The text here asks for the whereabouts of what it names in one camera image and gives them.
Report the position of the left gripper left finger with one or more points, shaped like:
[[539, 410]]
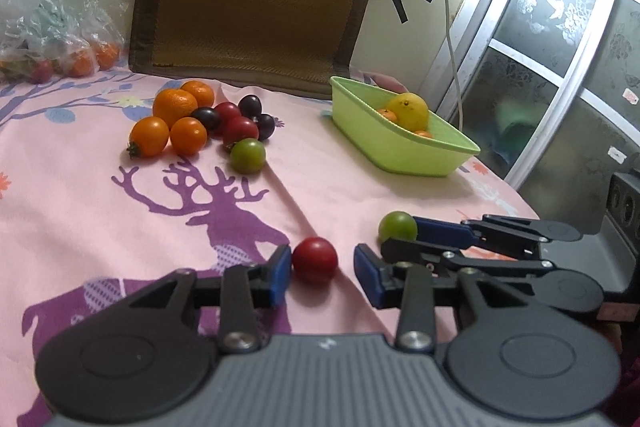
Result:
[[152, 350]]

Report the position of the mandarin orange front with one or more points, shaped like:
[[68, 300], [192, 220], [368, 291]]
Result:
[[170, 105]]

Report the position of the red tomato middle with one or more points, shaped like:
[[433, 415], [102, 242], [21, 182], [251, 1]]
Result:
[[238, 129]]

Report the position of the pink deer print cloth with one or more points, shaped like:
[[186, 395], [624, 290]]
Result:
[[83, 225]]

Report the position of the mandarin orange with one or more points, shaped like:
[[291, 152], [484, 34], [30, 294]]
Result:
[[170, 105], [201, 91]]

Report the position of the clear plastic bag of fruit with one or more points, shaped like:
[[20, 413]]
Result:
[[41, 39]]

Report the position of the green tomato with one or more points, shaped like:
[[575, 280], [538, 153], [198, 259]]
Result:
[[248, 156], [397, 225]]

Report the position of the dark tomato centre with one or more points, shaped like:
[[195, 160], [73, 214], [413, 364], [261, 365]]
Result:
[[208, 117]]

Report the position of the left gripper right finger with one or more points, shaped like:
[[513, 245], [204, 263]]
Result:
[[503, 349]]

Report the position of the red tomato back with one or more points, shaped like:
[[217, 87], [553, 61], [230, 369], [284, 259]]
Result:
[[226, 111]]

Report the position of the yellow lemon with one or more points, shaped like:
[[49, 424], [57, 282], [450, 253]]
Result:
[[411, 111]]

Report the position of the orange tomato with stem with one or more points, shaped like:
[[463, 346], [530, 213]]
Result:
[[148, 138]]

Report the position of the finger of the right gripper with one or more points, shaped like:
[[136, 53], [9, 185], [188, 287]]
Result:
[[563, 289], [503, 235]]

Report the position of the green plastic basket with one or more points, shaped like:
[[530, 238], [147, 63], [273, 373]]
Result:
[[355, 107]]

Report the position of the dark plum front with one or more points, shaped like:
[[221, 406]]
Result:
[[266, 125]]

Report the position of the red cherry tomato front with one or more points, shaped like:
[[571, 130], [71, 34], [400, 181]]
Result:
[[315, 260]]

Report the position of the frosted glass sliding door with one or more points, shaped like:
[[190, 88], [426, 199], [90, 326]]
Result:
[[549, 90]]

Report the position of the mandarin orange back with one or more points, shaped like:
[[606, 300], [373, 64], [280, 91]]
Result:
[[201, 91]]

